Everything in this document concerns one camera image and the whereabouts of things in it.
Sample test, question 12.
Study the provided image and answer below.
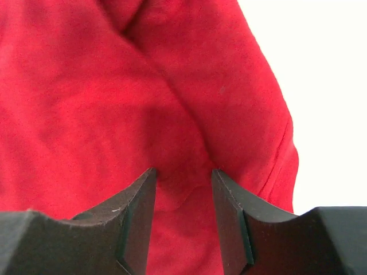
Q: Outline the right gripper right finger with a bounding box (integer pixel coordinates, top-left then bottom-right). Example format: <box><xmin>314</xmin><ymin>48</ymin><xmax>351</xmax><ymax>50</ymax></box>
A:
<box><xmin>212</xmin><ymin>170</ymin><xmax>366</xmax><ymax>274</ymax></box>

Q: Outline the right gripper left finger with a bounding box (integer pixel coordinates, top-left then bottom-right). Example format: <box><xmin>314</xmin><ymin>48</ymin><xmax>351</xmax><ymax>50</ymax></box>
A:
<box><xmin>1</xmin><ymin>168</ymin><xmax>156</xmax><ymax>274</ymax></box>

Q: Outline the red t shirt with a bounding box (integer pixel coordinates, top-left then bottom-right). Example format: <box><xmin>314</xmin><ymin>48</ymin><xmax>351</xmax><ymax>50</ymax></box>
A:
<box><xmin>1</xmin><ymin>1</ymin><xmax>298</xmax><ymax>274</ymax></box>

